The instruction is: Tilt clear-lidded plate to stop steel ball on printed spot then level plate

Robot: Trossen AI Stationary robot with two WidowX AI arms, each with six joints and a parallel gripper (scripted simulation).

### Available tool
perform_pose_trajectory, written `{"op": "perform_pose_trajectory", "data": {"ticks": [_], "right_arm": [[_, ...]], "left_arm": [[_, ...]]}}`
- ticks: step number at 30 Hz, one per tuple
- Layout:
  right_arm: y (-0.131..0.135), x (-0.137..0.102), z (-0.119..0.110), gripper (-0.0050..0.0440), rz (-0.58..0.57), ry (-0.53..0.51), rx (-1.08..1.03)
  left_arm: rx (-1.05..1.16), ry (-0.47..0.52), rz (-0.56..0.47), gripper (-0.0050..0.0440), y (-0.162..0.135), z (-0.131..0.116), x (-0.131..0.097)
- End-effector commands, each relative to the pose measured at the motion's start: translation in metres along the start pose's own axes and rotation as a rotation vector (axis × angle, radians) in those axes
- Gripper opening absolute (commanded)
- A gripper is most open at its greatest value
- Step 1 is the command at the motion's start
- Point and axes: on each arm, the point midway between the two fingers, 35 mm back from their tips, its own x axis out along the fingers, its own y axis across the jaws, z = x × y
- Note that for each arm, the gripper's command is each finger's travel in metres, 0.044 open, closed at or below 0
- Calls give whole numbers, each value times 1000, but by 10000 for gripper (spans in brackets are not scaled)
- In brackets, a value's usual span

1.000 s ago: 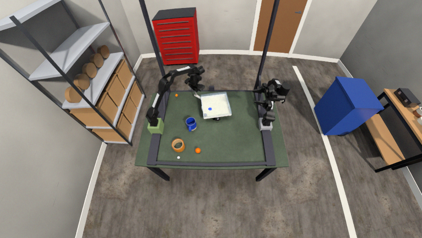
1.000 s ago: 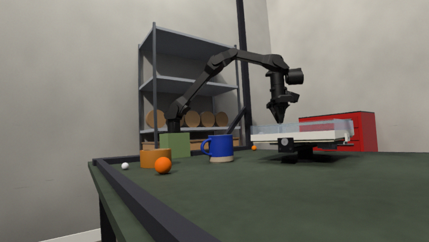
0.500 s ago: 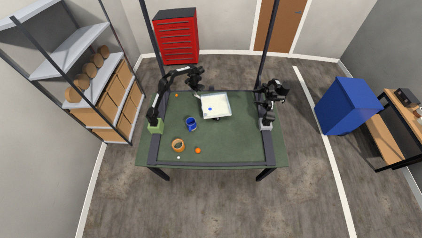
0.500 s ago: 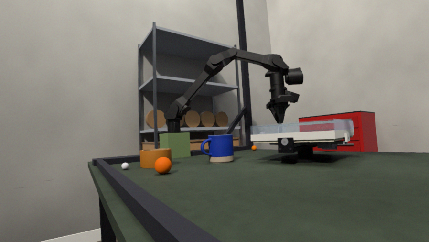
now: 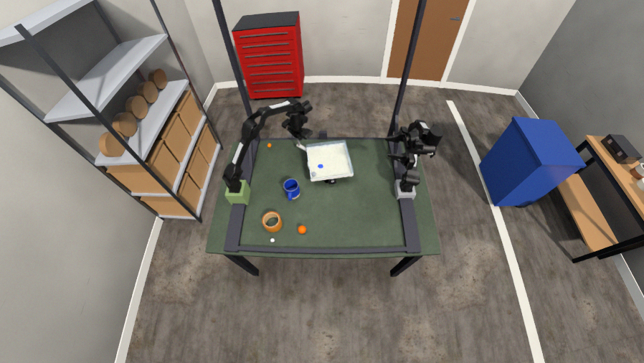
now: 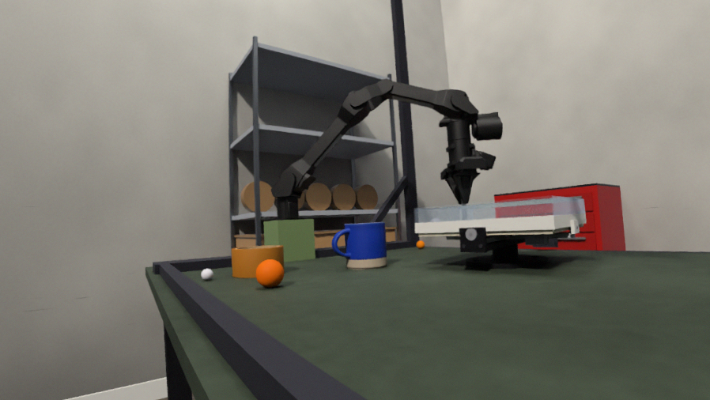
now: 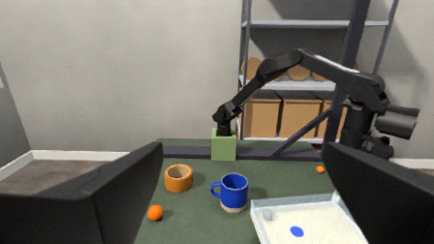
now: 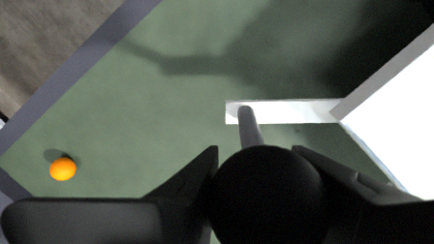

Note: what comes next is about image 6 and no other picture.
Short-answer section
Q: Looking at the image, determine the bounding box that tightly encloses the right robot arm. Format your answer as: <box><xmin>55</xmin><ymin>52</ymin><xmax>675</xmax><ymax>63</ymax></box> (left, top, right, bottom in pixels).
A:
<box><xmin>271</xmin><ymin>79</ymin><xmax>503</xmax><ymax>221</ymax></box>

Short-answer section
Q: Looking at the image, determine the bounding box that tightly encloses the white ball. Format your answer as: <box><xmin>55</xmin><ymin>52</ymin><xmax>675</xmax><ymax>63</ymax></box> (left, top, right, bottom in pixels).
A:
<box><xmin>201</xmin><ymin>269</ymin><xmax>213</xmax><ymax>281</ymax></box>

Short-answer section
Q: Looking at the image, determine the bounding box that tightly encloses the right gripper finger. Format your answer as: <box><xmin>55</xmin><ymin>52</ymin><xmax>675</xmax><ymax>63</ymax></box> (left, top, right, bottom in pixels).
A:
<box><xmin>445</xmin><ymin>178</ymin><xmax>461</xmax><ymax>204</ymax></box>
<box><xmin>453</xmin><ymin>172</ymin><xmax>480</xmax><ymax>203</ymax></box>

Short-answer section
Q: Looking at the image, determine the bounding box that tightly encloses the blue ceramic mug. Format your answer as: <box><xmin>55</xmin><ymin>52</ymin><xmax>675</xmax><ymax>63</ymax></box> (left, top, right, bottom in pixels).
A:
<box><xmin>332</xmin><ymin>222</ymin><xmax>387</xmax><ymax>270</ymax></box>

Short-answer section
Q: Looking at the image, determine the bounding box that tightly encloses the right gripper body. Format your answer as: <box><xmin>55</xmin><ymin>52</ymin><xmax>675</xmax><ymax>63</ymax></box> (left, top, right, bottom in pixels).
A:
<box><xmin>440</xmin><ymin>139</ymin><xmax>487</xmax><ymax>180</ymax></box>

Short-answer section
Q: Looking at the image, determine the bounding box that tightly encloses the orange cylinder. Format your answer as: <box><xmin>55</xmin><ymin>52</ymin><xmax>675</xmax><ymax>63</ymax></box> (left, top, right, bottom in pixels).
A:
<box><xmin>232</xmin><ymin>245</ymin><xmax>285</xmax><ymax>278</ymax></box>

